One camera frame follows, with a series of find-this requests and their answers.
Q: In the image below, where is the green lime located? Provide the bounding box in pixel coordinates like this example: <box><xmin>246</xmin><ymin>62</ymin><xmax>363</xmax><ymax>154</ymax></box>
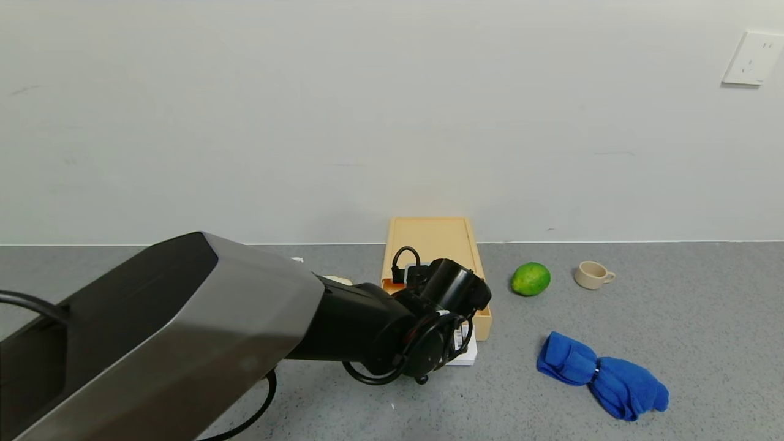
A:
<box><xmin>511</xmin><ymin>262</ymin><xmax>551</xmax><ymax>297</ymax></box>

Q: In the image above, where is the white wall socket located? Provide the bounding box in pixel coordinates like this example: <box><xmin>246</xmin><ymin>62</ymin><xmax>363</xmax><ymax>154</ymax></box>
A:
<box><xmin>722</xmin><ymin>32</ymin><xmax>784</xmax><ymax>86</ymax></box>

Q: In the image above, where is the yellow drawer with white handle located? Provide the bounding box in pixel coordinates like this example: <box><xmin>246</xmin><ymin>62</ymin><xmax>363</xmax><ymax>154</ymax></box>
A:
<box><xmin>381</xmin><ymin>279</ymin><xmax>493</xmax><ymax>367</ymax></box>

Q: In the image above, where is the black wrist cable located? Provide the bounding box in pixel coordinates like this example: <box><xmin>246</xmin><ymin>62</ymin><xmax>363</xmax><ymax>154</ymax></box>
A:
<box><xmin>342</xmin><ymin>246</ymin><xmax>475</xmax><ymax>386</ymax></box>

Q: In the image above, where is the small beige cup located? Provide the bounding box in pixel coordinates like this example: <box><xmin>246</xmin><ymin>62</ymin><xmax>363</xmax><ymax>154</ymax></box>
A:
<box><xmin>574</xmin><ymin>261</ymin><xmax>616</xmax><ymax>290</ymax></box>

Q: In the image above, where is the blue cloth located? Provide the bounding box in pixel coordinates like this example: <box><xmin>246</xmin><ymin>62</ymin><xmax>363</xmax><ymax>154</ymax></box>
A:
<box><xmin>537</xmin><ymin>331</ymin><xmax>669</xmax><ymax>422</ymax></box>

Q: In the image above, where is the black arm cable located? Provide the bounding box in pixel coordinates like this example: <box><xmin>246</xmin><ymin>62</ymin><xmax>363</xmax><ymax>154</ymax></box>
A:
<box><xmin>0</xmin><ymin>290</ymin><xmax>278</xmax><ymax>441</ymax></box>

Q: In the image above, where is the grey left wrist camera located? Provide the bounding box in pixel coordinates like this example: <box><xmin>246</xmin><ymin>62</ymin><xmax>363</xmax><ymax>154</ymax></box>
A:
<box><xmin>401</xmin><ymin>262</ymin><xmax>431</xmax><ymax>288</ymax></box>

